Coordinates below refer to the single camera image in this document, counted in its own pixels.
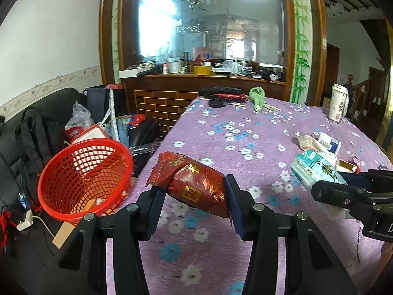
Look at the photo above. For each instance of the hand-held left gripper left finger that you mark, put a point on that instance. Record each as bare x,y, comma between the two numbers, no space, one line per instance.
153,212

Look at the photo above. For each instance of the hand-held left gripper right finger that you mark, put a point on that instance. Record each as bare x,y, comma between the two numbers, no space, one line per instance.
235,206

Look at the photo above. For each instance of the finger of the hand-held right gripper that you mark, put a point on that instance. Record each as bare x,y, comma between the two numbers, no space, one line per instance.
337,195
377,179

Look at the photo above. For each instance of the long toothpaste box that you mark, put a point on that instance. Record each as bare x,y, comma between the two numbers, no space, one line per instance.
316,169

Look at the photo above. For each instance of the dark red snack packet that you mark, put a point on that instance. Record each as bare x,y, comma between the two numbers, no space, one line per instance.
193,184

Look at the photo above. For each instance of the blue white box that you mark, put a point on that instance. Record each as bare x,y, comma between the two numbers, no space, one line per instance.
330,143

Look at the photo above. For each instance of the red plastic basket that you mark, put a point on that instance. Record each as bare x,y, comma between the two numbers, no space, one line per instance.
83,172

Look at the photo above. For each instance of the person's right forearm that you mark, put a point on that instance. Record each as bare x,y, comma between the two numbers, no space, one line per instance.
387,270

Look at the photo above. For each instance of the crumpled white tissue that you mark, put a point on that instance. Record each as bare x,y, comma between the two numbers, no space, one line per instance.
333,207

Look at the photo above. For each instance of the small orange white box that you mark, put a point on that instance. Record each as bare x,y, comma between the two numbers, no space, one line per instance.
347,166

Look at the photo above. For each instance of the purple floral tablecloth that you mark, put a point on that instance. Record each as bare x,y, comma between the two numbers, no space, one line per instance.
233,147

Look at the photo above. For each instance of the red white snack wrapper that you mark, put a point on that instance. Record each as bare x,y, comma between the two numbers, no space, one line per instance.
308,143

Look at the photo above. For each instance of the black bag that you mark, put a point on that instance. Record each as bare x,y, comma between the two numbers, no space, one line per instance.
142,135

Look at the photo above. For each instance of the wooden stair railing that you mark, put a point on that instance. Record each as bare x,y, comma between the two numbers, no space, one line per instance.
368,95

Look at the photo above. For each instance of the white cartoon tumbler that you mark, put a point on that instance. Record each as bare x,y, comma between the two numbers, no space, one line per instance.
337,101

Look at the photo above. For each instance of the tan cardboard plank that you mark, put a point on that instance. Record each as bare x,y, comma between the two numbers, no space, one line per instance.
66,235

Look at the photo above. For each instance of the red white box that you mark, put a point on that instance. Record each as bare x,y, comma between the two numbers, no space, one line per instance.
95,136

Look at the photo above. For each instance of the small black pouch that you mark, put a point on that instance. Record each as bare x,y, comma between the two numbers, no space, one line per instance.
217,102

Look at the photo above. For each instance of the wooden sticks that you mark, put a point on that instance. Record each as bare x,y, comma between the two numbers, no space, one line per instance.
273,107

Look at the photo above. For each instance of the red oblong item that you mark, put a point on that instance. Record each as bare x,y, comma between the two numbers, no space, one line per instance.
233,96

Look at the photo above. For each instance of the green cloth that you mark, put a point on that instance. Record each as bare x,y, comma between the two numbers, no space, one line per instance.
258,98

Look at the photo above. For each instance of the black oblong case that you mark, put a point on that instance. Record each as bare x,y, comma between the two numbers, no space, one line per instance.
219,91

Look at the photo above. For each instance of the brown wooden door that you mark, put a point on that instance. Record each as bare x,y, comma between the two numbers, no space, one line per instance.
333,70

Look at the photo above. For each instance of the clear plastic bag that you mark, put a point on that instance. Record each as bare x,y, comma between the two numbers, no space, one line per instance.
79,116

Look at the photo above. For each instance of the dark blue bag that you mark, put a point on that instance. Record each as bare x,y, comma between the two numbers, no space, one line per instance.
98,103

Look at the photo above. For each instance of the wooden counter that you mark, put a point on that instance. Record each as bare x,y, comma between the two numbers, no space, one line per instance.
172,89

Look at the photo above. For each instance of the white power strip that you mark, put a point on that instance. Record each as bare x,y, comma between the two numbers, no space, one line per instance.
25,221

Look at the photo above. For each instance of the black backpack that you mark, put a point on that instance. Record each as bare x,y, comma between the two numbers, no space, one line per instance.
36,141

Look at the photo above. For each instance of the yellow box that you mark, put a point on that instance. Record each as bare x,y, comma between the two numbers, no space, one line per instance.
202,70

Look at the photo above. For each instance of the white flat book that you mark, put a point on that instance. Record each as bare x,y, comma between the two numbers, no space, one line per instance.
130,73

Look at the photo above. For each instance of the black sofa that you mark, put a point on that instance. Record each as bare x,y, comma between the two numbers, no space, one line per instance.
18,166

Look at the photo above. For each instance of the silver pot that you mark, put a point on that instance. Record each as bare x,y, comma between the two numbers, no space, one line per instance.
174,66

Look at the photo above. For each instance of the glass partition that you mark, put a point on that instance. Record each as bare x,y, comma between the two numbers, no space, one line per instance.
202,21

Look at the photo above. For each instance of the bamboo wall decal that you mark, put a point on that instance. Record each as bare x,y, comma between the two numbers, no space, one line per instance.
115,37
301,52

